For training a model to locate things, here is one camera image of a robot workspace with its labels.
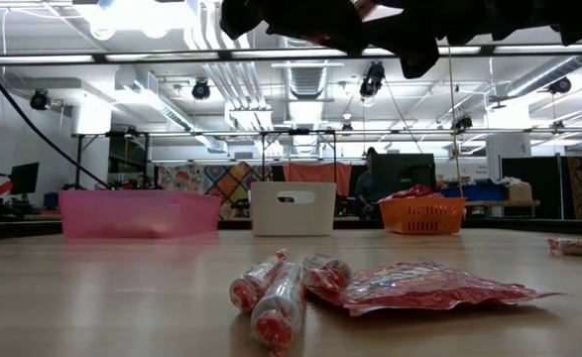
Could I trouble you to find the small black monitor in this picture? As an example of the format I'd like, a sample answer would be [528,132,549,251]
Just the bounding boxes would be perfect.
[8,162,41,196]

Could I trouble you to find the white column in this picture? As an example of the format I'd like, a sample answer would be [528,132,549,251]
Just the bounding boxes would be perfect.
[485,132,532,182]

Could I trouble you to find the person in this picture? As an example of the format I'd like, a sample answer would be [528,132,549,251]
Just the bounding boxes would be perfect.
[353,146,386,219]

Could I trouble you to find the orange plastic basket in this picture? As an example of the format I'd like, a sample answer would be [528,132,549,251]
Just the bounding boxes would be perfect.
[378,196,468,236]

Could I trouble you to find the blue storage bin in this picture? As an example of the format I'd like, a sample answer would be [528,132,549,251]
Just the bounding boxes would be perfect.
[441,183,508,202]

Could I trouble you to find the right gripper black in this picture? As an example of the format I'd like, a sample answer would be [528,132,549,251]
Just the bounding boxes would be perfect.
[219,0,450,80]

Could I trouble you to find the black partition panel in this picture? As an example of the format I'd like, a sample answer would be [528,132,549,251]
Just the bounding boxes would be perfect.
[501,156,567,220]

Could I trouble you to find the silver ceiling air duct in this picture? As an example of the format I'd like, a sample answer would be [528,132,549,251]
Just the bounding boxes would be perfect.
[283,61,344,100]

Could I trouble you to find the black background rig frame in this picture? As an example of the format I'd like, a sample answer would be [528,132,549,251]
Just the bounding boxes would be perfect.
[69,126,582,192]

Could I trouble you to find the black computer monitor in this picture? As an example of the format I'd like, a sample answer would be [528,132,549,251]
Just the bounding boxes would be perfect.
[372,153,437,199]

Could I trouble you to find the thin hanging cord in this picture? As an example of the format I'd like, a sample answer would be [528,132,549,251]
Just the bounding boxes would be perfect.
[446,44,466,199]

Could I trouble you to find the black metal table frame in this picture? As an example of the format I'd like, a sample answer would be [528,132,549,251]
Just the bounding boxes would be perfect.
[0,42,582,243]

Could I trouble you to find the cardboard box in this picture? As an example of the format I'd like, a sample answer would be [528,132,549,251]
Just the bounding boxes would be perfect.
[506,181,533,202]

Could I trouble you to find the pink translucent plastic bin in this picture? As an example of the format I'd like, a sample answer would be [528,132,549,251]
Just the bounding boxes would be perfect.
[58,189,222,240]

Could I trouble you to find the white plastic bin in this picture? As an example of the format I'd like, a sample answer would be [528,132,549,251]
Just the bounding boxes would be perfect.
[249,180,338,238]

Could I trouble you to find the black ceiling spotlight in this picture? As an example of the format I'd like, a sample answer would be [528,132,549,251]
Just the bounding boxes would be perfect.
[359,61,387,99]
[190,78,212,102]
[451,114,474,133]
[29,88,53,111]
[547,76,573,95]

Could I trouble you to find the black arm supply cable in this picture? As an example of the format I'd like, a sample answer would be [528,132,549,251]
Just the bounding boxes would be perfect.
[0,46,112,191]

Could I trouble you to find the red candy packet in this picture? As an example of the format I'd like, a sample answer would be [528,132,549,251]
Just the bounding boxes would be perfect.
[305,261,564,317]
[379,183,444,203]

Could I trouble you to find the colourful patchwork quilt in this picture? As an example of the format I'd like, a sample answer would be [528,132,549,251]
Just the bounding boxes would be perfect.
[156,161,275,219]

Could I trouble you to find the orange hanging cloth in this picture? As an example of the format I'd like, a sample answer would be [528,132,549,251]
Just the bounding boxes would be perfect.
[283,162,354,197]

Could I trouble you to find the Smarties candy roll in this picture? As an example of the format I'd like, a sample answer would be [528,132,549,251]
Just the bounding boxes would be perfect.
[228,249,290,313]
[302,252,354,294]
[250,261,307,357]
[546,237,582,260]

